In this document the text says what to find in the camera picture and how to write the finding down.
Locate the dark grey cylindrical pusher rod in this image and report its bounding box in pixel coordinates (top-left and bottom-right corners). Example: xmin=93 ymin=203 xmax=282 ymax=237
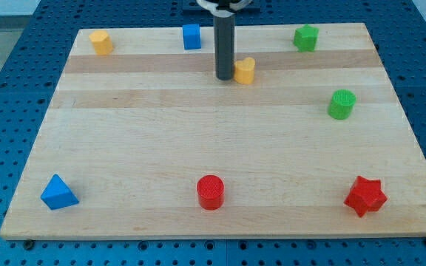
xmin=213 ymin=15 xmax=235 ymax=81

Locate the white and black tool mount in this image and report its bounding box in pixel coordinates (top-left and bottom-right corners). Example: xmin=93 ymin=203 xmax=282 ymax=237
xmin=196 ymin=0 xmax=252 ymax=17

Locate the yellow heart block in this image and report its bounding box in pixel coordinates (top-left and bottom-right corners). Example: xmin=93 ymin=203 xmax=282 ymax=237
xmin=234 ymin=57 xmax=256 ymax=85

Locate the red star block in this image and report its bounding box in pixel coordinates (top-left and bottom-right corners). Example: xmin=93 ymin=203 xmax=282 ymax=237
xmin=344 ymin=176 xmax=388 ymax=217

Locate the blue cube block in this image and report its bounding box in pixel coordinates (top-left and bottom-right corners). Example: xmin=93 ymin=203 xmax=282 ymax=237
xmin=182 ymin=24 xmax=201 ymax=50

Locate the yellow hexagon block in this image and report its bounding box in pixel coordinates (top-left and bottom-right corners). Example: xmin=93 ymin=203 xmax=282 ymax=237
xmin=89 ymin=30 xmax=114 ymax=55

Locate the green cylinder block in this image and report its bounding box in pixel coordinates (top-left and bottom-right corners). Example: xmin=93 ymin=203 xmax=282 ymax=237
xmin=327 ymin=89 xmax=356 ymax=120

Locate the wooden board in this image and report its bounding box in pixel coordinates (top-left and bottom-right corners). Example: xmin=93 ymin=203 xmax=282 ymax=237
xmin=0 ymin=23 xmax=426 ymax=240

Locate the red cylinder block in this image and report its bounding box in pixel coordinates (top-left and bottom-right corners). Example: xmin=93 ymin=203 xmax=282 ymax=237
xmin=197 ymin=175 xmax=225 ymax=211

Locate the blue triangle block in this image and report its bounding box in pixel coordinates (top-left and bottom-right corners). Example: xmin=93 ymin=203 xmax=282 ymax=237
xmin=40 ymin=174 xmax=79 ymax=210

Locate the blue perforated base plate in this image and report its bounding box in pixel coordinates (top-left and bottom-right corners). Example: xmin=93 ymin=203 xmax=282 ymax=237
xmin=0 ymin=1 xmax=426 ymax=265

